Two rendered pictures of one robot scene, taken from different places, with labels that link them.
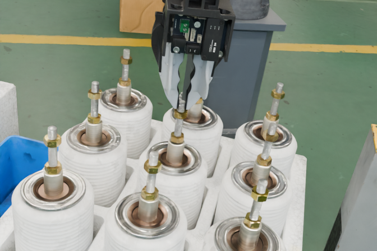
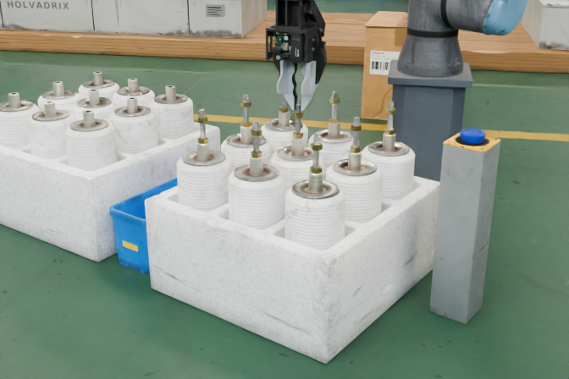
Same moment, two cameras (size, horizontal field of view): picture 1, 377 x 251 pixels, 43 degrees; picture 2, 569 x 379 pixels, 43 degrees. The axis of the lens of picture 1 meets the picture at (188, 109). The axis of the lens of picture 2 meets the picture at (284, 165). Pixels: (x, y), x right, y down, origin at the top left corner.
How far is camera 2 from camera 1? 0.77 m
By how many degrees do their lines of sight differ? 26
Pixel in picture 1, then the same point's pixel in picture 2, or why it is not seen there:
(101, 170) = (245, 160)
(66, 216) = (205, 170)
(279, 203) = (361, 179)
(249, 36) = (435, 92)
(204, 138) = (334, 149)
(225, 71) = (414, 129)
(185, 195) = (298, 177)
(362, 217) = (446, 209)
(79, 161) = (230, 151)
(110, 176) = not seen: hidden behind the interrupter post
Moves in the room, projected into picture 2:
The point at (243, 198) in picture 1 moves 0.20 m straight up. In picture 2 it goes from (334, 175) to (337, 56)
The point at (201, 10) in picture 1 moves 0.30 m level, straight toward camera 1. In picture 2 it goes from (285, 28) to (178, 66)
